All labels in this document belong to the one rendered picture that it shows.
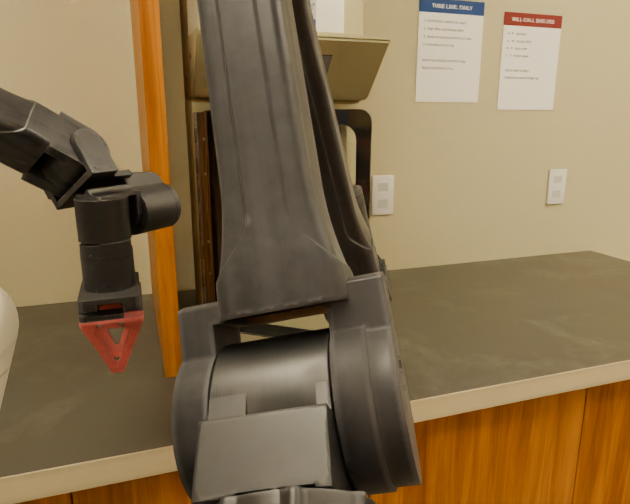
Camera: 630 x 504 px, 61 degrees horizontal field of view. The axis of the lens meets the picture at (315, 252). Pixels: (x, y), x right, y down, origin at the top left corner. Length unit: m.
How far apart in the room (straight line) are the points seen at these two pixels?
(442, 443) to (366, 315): 0.78
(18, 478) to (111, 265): 0.32
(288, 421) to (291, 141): 0.13
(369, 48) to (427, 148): 0.72
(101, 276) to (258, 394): 0.42
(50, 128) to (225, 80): 0.38
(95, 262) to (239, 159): 0.39
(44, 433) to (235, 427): 0.68
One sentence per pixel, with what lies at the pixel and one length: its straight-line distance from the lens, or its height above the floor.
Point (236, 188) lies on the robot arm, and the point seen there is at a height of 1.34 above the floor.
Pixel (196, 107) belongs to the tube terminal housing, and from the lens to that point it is 0.98.
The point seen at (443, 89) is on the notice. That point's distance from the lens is 1.66.
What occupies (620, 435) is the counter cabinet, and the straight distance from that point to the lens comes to 1.30.
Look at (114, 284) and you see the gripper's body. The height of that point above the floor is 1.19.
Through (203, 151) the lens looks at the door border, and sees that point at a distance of 0.97.
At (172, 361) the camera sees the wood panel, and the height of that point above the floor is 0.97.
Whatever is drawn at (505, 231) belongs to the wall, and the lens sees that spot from 1.84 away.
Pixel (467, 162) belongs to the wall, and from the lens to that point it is 1.72.
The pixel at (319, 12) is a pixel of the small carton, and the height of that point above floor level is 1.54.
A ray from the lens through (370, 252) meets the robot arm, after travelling 0.54.
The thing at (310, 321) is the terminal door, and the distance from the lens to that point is 0.94.
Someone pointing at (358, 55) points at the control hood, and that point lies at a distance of 0.97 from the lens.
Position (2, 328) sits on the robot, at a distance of 0.25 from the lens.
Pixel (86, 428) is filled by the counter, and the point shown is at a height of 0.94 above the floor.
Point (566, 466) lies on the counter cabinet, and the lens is 1.23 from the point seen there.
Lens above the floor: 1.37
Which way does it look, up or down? 14 degrees down
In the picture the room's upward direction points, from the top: straight up
